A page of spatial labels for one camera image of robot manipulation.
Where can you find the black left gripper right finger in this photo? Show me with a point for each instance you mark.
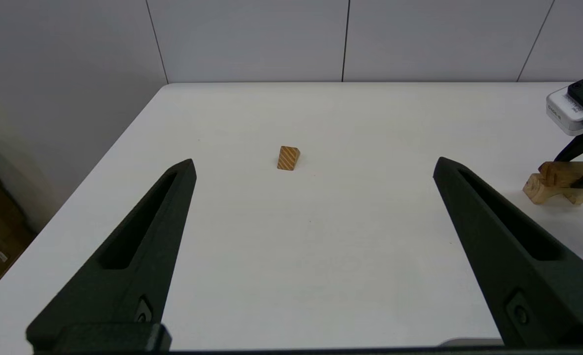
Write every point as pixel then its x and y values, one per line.
pixel 518 256

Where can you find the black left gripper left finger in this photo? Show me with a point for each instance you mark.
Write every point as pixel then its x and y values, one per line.
pixel 133 246

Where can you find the rectangular wooden building block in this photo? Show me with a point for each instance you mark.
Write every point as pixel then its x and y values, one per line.
pixel 560 172

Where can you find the arched wooden building block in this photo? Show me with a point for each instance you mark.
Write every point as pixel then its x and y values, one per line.
pixel 543 192

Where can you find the triangular wooden building block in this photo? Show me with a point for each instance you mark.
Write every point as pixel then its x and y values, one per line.
pixel 287 159

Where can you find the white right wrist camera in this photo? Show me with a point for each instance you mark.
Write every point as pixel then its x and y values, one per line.
pixel 572 111

